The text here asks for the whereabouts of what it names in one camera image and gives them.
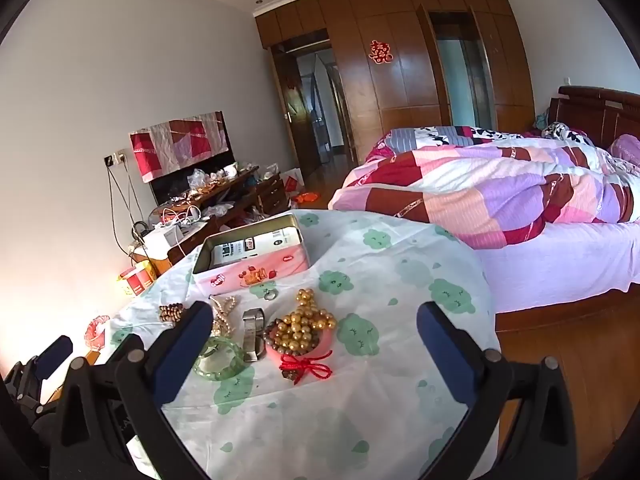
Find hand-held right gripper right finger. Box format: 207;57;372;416
416;301;593;480

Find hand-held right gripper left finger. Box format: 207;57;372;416
50;301;216;480

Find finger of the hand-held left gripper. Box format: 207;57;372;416
29;335;74;379

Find light wooden bead bracelet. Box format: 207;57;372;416
158;303;190;327

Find green jade bangle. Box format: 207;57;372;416
194;336;247;382

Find pearl necklace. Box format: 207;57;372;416
209;295;240;338

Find silver metal watch band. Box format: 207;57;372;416
242;307;269;362

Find dark brown bead bracelet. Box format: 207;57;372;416
263;320;286;357

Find red knotted cord charm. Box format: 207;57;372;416
279;350;334;387

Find gold bead necklace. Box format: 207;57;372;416
270;287;340;356

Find pink round dish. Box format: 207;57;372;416
264;327;335;368

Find pink metal tin box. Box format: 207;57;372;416
191;212;314;295

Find pink plastic bag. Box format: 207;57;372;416
84;314;112;352

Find red yellow packet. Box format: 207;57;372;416
119;262;156;297

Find white cardboard box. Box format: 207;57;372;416
142;225;184;259

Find lavender bed sheet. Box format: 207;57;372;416
470;220;640;312

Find pink purple patchwork quilt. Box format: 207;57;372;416
327;132;640;251

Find black television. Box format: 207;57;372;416
150;155;237;207

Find wooden television cabinet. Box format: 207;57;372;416
150;165;292;271

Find white red paper bag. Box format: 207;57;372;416
280;167;304;196

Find red pink patchwork cover cloth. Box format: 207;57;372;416
129;110;236;183

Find grey striped floral blanket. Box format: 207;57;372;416
365;124;601;161

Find wooden room door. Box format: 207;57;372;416
271;46;307;173

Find brown wooden wardrobe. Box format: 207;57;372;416
255;0;538;171

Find purple pillow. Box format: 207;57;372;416
610;134;640;167

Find wooden bed headboard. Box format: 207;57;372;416
547;85;640;151

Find red paper-cut decoration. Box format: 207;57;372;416
369;39;396;65

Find wooden bed frame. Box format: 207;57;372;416
492;287;640;343

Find dark hanging cables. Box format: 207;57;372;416
105;160;147;252

